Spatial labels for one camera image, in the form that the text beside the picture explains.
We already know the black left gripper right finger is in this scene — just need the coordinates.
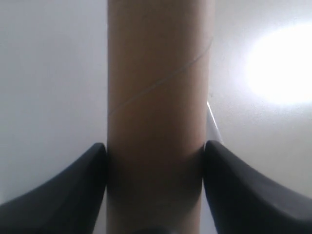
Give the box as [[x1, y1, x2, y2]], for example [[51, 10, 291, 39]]
[[202, 140, 312, 234]]

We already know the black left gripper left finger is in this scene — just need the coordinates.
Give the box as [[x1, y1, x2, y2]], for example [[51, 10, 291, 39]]
[[0, 143, 107, 234]]

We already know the brown cardboard tube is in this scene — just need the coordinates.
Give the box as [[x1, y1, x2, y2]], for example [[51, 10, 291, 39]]
[[107, 0, 215, 234]]

